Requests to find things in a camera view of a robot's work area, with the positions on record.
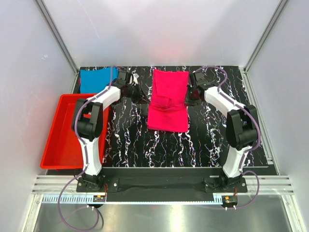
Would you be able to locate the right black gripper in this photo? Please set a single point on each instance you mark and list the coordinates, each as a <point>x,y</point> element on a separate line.
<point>189,102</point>

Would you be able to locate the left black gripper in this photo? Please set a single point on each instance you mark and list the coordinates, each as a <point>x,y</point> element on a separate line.
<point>143,100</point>

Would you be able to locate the pink t shirt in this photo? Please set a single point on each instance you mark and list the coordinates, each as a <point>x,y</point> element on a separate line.
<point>167,109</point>

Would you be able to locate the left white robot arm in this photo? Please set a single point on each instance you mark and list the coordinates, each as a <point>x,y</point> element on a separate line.
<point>87,123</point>

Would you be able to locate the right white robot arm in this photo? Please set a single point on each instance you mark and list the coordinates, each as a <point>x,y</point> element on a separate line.
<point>242,128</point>

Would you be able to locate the blue folded t shirt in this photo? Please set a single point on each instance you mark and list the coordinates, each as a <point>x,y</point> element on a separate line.
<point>94,81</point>

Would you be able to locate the red plastic bin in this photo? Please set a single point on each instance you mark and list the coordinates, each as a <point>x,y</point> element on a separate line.
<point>62,149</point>

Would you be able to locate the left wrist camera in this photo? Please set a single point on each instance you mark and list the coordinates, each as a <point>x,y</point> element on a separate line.
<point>135,78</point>

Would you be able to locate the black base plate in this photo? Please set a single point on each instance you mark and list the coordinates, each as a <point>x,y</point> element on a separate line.
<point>146,185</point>

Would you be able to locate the left aluminium frame post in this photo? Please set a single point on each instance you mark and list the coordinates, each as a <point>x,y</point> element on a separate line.
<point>53,28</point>

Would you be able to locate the aluminium frame post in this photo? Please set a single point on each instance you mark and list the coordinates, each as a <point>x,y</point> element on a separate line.
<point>53,28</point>
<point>267,31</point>

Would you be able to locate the right aluminium frame post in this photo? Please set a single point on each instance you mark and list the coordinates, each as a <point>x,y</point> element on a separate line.
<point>267,31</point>

